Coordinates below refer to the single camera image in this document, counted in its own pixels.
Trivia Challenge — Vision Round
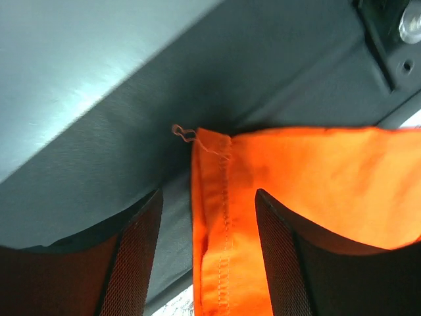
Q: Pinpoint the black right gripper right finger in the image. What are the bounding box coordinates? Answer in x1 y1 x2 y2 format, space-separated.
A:
255 189 420 315

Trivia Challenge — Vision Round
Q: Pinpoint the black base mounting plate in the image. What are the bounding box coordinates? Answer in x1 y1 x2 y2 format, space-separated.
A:
1 1 420 315

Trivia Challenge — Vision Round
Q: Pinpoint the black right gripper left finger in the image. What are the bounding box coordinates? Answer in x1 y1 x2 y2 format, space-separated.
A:
1 190 163 315

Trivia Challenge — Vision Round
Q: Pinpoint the orange t shirt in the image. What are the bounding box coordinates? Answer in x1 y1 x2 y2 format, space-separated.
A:
172 125 420 315

